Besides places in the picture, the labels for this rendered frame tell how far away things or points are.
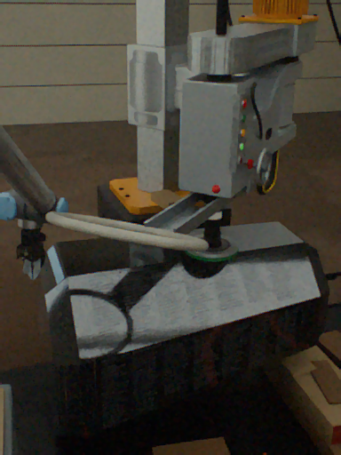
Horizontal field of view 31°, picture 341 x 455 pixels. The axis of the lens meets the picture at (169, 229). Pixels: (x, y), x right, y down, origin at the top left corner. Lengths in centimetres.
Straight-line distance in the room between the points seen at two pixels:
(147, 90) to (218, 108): 98
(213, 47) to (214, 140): 33
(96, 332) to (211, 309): 47
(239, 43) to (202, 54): 13
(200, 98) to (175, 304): 80
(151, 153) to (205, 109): 111
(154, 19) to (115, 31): 524
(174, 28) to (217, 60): 104
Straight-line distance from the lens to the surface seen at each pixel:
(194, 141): 229
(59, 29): 832
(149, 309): 239
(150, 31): 320
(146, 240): 161
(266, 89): 264
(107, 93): 850
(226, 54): 218
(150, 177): 335
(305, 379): 295
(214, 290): 249
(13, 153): 172
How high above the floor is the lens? 191
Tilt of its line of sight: 23 degrees down
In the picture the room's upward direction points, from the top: 1 degrees clockwise
